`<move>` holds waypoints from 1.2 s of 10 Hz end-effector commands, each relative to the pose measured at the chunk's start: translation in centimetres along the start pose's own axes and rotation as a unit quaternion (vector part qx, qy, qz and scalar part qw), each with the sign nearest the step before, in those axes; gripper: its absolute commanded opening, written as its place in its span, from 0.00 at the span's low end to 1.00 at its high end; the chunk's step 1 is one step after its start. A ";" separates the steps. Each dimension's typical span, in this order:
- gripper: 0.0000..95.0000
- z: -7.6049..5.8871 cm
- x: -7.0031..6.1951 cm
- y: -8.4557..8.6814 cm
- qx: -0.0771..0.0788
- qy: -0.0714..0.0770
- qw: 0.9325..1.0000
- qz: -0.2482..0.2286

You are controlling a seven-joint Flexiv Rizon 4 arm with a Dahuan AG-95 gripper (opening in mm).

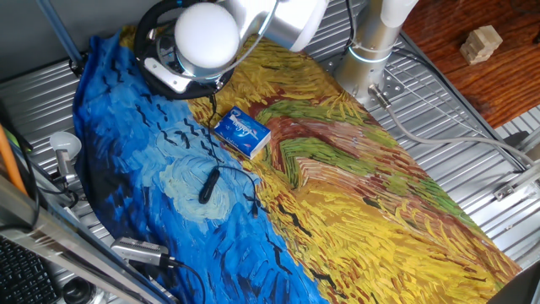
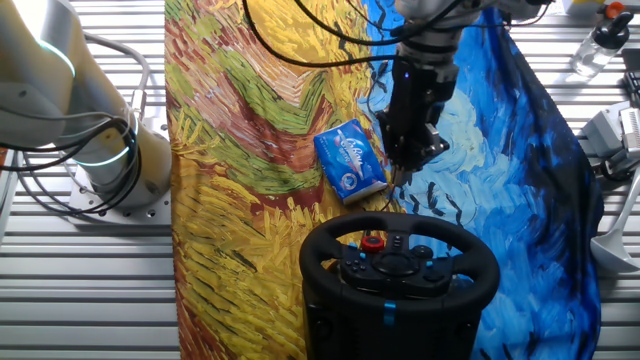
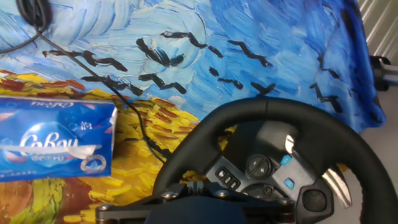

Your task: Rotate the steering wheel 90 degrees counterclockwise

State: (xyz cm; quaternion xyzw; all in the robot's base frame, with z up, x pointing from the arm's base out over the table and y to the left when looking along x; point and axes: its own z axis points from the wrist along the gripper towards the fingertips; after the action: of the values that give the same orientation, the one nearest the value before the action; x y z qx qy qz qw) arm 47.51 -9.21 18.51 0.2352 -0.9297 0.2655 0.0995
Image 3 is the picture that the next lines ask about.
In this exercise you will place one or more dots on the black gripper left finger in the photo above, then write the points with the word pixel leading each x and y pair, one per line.
pixel 124 211

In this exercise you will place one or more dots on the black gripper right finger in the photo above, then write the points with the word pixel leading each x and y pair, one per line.
pixel 267 211

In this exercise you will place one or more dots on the black racing steering wheel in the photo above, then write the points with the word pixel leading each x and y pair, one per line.
pixel 311 124

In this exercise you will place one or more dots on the blue tissue pack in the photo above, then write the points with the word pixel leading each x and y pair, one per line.
pixel 56 140

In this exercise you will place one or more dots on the black pole clamp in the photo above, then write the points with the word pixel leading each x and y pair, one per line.
pixel 377 73

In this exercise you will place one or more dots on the Van Gogh painting tablecloth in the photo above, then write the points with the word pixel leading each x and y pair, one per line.
pixel 248 18

